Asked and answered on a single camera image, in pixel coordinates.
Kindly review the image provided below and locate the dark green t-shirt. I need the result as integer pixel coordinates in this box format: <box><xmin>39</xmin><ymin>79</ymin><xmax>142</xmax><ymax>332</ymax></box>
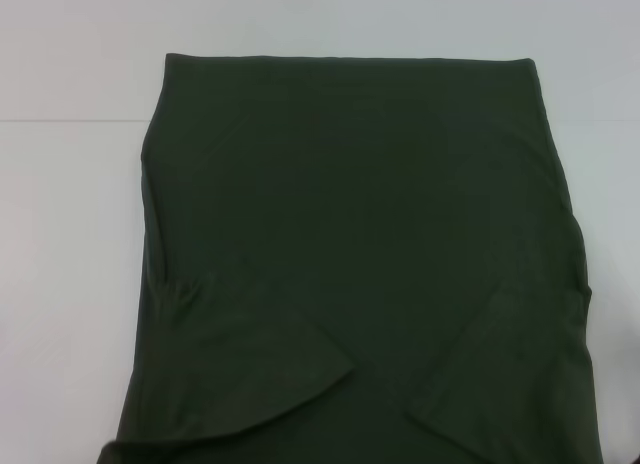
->
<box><xmin>97</xmin><ymin>52</ymin><xmax>594</xmax><ymax>464</ymax></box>

